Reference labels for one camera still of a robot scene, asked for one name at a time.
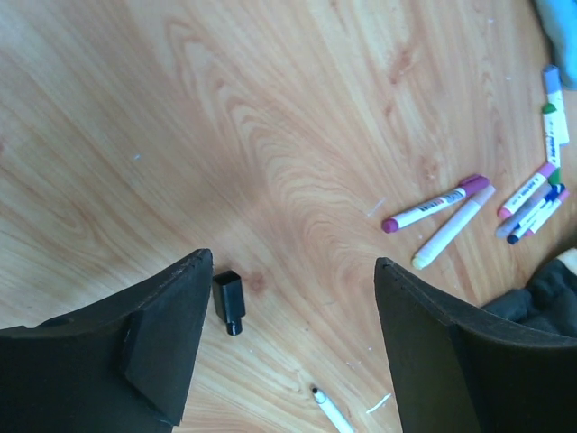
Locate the peach cap marker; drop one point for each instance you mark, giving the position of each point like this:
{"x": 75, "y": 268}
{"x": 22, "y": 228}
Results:
{"x": 453, "y": 226}

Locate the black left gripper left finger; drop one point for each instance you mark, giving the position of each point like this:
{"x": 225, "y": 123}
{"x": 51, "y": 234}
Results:
{"x": 121, "y": 364}

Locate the purple cap marker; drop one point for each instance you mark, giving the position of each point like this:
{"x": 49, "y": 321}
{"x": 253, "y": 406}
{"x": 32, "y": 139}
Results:
{"x": 463, "y": 190}

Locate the pink cap marker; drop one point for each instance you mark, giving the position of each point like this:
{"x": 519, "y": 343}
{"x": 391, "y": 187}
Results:
{"x": 519, "y": 198}

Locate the lilac cap marker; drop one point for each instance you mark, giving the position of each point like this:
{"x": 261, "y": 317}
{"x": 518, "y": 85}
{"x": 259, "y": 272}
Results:
{"x": 553, "y": 86}

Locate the pink end marker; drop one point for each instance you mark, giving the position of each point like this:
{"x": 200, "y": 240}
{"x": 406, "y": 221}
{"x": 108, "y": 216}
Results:
{"x": 549, "y": 210}

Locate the black pen cap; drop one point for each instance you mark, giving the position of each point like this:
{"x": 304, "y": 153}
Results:
{"x": 229, "y": 302}

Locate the black marker without cap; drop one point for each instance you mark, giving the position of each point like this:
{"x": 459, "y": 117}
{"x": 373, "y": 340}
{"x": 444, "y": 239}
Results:
{"x": 335, "y": 416}

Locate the light blue folded cloth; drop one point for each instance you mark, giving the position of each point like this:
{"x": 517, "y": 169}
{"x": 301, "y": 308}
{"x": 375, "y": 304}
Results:
{"x": 558, "y": 19}

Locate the grey marker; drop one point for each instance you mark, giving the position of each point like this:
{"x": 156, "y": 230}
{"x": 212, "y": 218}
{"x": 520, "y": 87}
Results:
{"x": 509, "y": 225}

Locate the dark blue marker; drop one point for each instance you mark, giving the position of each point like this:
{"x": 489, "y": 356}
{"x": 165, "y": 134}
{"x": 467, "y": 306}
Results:
{"x": 525, "y": 223}

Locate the black floral plush blanket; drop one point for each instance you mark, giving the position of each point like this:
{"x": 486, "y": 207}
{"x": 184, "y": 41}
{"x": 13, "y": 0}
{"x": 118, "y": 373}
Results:
{"x": 547, "y": 303}

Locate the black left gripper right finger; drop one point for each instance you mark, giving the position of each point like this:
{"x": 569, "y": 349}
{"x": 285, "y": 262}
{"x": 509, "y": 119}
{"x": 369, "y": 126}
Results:
{"x": 458, "y": 368}

